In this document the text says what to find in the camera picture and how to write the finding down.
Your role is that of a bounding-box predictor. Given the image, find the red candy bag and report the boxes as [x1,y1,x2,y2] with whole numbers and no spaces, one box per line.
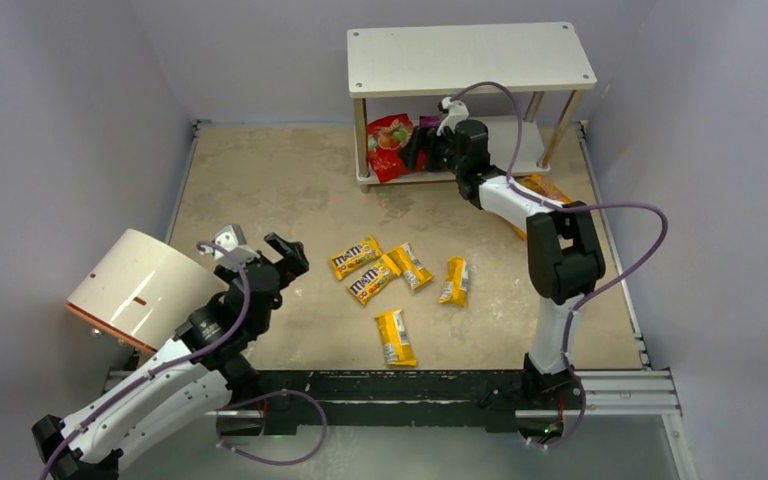
[366,113,426,183]

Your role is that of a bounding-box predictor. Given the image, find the purple candy bag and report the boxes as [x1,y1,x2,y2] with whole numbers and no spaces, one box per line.
[419,116,442,135]

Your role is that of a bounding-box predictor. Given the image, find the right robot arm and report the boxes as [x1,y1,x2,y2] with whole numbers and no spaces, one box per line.
[399,120,606,395]

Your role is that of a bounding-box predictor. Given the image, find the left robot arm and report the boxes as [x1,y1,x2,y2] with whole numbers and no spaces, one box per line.
[32,224,310,479]

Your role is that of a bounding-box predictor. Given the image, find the orange candy bag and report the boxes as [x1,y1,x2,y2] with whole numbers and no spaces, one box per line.
[517,173,573,204]

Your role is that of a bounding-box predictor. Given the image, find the yellow candy bag back-side middle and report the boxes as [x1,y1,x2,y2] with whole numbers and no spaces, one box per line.
[388,242,434,292]

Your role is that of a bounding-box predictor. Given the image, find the white two-tier shelf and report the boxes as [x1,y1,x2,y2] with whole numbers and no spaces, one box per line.
[346,22,597,192]

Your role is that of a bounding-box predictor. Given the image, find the yellow candy bag right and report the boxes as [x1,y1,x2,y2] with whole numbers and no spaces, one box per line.
[438,257,470,307]

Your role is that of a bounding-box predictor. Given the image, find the yellow candy bag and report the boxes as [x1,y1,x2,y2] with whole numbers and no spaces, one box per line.
[374,309,418,367]
[438,257,470,307]

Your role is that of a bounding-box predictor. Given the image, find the yellow candy bag front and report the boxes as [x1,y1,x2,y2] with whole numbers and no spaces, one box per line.
[374,309,418,367]

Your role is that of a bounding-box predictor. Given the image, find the yellow M&M bag upper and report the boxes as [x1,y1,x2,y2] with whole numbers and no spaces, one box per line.
[329,235,383,280]

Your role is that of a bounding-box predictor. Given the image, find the yellow m&m bag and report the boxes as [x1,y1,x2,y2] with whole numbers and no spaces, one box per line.
[346,255,402,306]
[329,235,383,280]

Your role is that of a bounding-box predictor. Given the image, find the yellow M&M bag lower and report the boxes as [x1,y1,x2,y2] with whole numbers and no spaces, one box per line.
[346,255,402,306]

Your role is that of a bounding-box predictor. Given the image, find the white cylindrical container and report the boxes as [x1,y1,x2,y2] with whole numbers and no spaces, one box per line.
[65,229,226,352]

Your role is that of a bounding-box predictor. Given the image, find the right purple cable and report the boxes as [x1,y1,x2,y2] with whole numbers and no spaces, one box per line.
[450,81,669,452]

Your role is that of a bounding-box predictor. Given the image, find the purple cable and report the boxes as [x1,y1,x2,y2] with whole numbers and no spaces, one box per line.
[39,241,329,480]
[450,81,669,452]

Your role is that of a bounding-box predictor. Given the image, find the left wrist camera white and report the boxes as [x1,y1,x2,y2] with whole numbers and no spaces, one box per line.
[197,224,260,271]

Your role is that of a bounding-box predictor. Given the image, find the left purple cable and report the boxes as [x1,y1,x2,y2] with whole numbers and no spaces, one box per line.
[39,241,329,480]

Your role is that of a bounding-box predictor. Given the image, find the black base frame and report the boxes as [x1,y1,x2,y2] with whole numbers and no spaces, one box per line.
[218,369,584,439]

